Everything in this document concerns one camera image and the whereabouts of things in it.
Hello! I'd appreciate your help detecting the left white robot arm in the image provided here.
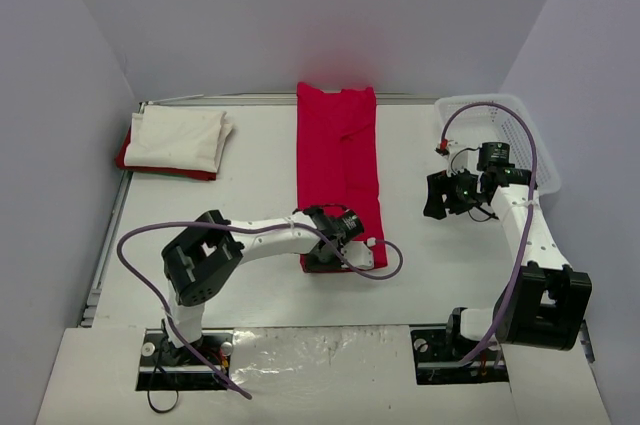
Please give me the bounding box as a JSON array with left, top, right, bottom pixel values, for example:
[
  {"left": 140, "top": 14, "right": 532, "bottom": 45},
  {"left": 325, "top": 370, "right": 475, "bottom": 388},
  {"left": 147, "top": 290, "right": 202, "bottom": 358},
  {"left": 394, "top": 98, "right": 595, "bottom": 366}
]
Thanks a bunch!
[{"left": 161, "top": 206, "right": 374, "bottom": 363}]

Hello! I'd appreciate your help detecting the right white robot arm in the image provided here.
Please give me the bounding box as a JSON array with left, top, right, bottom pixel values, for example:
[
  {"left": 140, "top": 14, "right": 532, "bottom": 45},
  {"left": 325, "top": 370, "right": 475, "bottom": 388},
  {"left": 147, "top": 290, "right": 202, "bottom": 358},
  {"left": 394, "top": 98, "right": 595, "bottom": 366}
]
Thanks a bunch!
[{"left": 423, "top": 142, "right": 592, "bottom": 358}]

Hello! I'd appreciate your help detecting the white plastic basket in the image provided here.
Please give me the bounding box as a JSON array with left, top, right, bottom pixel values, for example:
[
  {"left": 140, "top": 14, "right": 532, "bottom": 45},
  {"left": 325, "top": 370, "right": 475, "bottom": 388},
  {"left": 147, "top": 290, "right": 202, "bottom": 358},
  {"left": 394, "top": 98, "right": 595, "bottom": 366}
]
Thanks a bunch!
[{"left": 433, "top": 93, "right": 562, "bottom": 196}]

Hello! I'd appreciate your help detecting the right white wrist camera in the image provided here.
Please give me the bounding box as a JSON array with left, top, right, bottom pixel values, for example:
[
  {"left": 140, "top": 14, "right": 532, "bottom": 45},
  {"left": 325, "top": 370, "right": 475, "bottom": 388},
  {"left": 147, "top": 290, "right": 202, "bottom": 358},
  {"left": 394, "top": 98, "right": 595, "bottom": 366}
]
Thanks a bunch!
[{"left": 435, "top": 139, "right": 478, "bottom": 176}]

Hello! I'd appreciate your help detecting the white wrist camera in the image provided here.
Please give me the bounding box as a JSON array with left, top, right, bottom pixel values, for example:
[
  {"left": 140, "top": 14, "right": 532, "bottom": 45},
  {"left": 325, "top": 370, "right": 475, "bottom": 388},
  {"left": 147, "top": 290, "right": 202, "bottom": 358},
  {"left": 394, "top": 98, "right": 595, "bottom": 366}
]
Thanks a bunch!
[
  {"left": 435, "top": 139, "right": 478, "bottom": 176},
  {"left": 340, "top": 241, "right": 375, "bottom": 271}
]

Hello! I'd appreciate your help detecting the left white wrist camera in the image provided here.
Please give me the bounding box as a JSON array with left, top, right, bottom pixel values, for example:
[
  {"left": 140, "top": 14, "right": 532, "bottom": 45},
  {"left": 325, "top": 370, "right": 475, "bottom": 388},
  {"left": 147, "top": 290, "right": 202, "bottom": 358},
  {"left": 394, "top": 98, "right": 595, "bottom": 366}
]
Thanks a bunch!
[{"left": 340, "top": 241, "right": 375, "bottom": 271}]

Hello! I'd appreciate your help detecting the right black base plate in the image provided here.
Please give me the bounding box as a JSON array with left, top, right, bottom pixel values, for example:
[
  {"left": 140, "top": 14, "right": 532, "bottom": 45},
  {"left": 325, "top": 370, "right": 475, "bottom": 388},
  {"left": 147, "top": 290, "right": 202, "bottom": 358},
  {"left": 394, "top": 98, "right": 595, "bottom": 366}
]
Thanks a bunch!
[{"left": 410, "top": 324, "right": 509, "bottom": 386}]

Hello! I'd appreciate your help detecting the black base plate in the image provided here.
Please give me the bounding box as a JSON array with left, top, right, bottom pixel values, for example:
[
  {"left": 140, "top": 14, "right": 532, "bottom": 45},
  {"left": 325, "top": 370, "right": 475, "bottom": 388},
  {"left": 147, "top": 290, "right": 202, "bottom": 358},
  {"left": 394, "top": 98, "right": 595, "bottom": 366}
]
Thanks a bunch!
[
  {"left": 410, "top": 324, "right": 509, "bottom": 386},
  {"left": 136, "top": 329, "right": 233, "bottom": 392}
]

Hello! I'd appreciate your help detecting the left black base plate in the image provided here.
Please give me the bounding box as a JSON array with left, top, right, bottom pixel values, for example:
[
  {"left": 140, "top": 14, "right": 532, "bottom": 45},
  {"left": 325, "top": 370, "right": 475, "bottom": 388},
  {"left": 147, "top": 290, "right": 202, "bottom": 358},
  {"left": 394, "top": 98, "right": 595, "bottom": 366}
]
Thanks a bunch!
[{"left": 136, "top": 329, "right": 233, "bottom": 392}]

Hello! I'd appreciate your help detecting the thin black cable loop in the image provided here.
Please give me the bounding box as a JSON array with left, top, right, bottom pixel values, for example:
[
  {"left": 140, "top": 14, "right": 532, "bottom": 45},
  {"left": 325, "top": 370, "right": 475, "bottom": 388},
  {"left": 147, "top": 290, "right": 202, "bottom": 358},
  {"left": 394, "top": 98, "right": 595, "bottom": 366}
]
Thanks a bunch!
[{"left": 145, "top": 384, "right": 180, "bottom": 415}]

